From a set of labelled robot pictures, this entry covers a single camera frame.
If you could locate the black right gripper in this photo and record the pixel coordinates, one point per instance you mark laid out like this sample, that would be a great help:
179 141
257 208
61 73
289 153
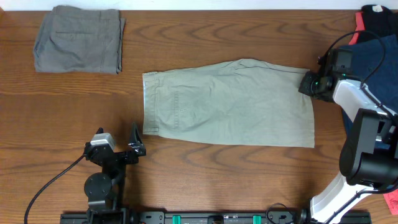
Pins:
305 86

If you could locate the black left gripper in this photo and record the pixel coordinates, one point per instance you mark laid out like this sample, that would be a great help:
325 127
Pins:
135 146

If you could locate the khaki green shorts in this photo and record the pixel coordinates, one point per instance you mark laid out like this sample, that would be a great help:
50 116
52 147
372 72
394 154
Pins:
242 102

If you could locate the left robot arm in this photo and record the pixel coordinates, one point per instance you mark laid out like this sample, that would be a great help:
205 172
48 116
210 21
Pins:
105 189

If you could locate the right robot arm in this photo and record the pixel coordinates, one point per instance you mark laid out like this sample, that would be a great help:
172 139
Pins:
368 159

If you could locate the navy blue garment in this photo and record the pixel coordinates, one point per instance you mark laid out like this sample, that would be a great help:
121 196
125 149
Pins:
383 83

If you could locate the red garment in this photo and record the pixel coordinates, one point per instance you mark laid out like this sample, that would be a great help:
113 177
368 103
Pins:
359 27

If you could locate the black garment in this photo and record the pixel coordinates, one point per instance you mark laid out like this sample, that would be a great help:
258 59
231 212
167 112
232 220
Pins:
379 20

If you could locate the folded grey shorts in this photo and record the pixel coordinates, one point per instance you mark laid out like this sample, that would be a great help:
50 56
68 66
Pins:
71 39

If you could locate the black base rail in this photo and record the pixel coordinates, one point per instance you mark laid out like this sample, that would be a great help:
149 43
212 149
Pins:
184 218

